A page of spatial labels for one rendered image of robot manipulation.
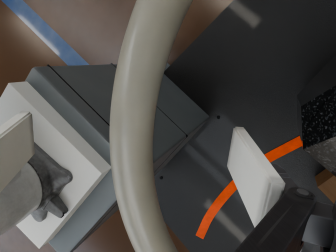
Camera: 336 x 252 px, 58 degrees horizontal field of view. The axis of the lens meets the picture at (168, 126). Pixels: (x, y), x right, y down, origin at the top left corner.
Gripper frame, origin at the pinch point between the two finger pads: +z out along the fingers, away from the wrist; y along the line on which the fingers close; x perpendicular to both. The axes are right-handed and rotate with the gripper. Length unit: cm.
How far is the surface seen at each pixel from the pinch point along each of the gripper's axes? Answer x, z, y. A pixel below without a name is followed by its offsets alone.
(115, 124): 1.0, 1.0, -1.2
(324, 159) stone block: -24, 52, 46
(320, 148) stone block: -20, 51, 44
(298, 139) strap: -39, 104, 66
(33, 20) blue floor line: -2, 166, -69
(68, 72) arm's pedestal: -10, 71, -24
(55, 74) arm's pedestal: -10, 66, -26
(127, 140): 0.1, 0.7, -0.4
